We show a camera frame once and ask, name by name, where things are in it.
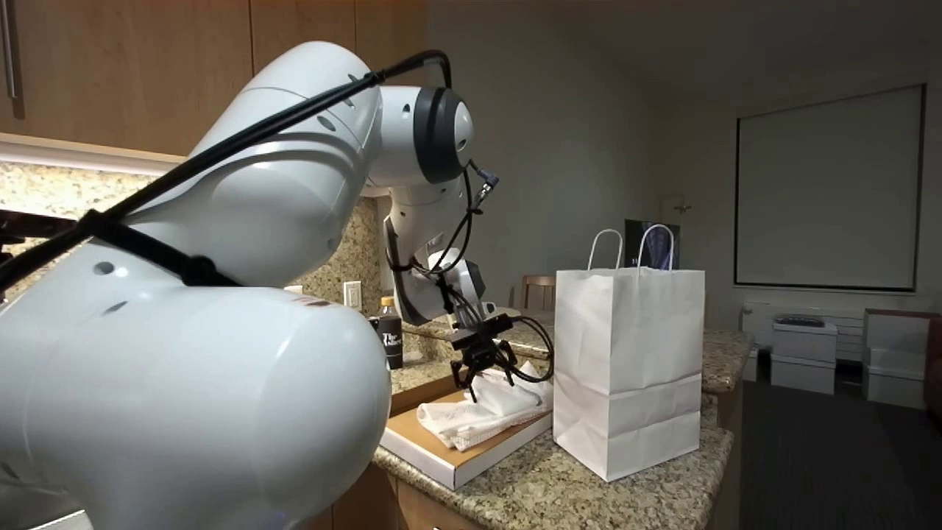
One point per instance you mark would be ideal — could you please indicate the white stacked storage box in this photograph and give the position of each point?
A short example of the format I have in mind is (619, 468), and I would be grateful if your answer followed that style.
(801, 354)
(896, 360)

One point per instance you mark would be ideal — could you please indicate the flat cardboard box tray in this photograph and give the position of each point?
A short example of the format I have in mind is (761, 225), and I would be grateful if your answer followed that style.
(441, 460)

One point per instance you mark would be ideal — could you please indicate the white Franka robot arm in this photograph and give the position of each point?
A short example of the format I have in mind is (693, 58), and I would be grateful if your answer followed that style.
(194, 412)

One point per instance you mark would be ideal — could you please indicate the wooden upper cabinet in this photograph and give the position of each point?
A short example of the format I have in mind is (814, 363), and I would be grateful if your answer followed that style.
(106, 69)

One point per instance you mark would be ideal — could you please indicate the wooden chair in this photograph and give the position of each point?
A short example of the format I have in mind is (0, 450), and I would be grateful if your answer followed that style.
(536, 291)

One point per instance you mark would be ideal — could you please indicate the white wall outlet plate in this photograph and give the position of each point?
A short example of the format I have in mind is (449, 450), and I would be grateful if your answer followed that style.
(350, 294)

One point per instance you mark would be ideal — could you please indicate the white wall projection board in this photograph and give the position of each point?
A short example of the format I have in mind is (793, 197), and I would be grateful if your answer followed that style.
(828, 185)

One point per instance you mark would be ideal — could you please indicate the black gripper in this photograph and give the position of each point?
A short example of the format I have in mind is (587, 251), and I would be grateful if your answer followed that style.
(486, 343)

